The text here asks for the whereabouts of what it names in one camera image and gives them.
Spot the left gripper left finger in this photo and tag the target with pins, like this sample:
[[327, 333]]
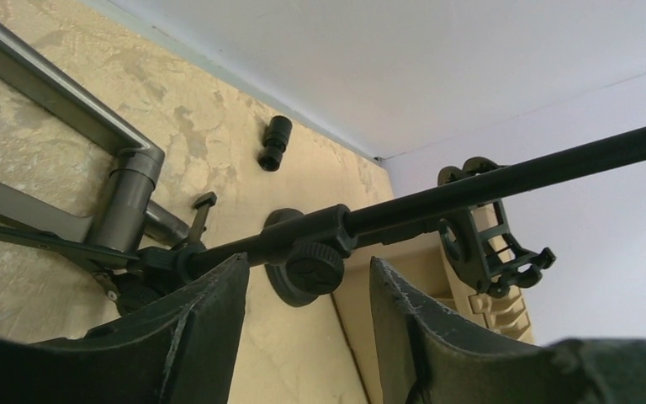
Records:
[[179, 349]]

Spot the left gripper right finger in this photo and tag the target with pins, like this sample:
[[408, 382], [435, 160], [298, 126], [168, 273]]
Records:
[[428, 353]]

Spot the black tripod microphone stand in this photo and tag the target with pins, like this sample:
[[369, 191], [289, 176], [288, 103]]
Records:
[[314, 246]]

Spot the grey metal tube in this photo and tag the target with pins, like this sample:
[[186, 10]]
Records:
[[70, 166]]

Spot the black round base shock-mount stand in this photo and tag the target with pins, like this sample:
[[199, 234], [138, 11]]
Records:
[[488, 258]]

